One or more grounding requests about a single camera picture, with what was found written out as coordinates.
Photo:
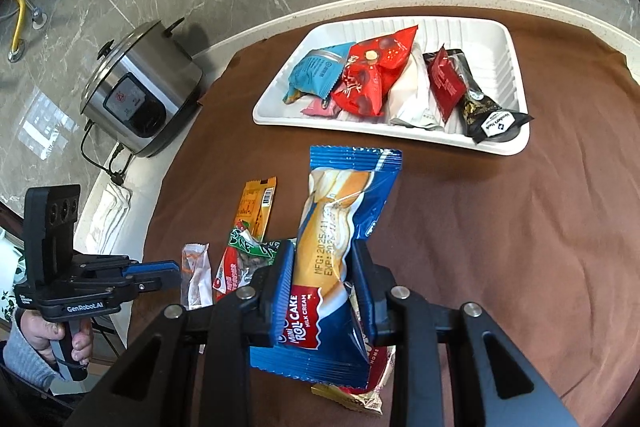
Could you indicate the red candy bag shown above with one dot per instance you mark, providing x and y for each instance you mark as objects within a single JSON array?
[{"x": 372, "y": 68}]

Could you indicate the gold red snack packet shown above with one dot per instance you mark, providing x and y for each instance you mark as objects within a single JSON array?
[{"x": 347, "y": 368}]

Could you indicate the stainless steel rice cooker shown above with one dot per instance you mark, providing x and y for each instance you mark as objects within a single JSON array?
[{"x": 144, "y": 90}]

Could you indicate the black snack packet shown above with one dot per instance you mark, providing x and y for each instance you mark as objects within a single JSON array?
[{"x": 483, "y": 119}]

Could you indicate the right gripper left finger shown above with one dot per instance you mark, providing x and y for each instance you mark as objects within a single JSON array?
[{"x": 252, "y": 316}]

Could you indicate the light blue snack packet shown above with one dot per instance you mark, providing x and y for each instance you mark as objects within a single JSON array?
[{"x": 317, "y": 72}]

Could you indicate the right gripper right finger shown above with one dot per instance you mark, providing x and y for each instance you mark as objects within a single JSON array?
[{"x": 392, "y": 315}]

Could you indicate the yellow pipe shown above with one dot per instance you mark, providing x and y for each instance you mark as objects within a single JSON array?
[{"x": 25, "y": 11}]

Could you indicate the green snack packet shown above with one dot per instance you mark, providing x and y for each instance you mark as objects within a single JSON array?
[{"x": 242, "y": 257}]

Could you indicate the blue roll cake packet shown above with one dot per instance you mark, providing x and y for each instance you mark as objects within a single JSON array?
[{"x": 348, "y": 188}]

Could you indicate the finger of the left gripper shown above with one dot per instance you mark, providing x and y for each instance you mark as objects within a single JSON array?
[{"x": 153, "y": 276}]

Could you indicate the left hand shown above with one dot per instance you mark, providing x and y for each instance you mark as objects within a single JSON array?
[{"x": 40, "y": 333}]

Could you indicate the white snack packet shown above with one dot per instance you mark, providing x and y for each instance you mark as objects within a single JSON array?
[{"x": 410, "y": 102}]

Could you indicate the dark red foil packet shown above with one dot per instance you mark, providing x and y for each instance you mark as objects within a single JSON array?
[{"x": 446, "y": 85}]

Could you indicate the brown cloth mat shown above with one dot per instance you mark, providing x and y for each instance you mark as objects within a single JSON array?
[{"x": 547, "y": 241}]

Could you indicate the orange snack stick packet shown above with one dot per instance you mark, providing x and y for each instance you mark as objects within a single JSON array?
[{"x": 255, "y": 205}]

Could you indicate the folded white cloth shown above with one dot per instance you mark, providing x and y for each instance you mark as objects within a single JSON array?
[{"x": 107, "y": 219}]

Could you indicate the pink snack bar wrapper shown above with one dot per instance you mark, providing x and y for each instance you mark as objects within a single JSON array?
[{"x": 326, "y": 108}]

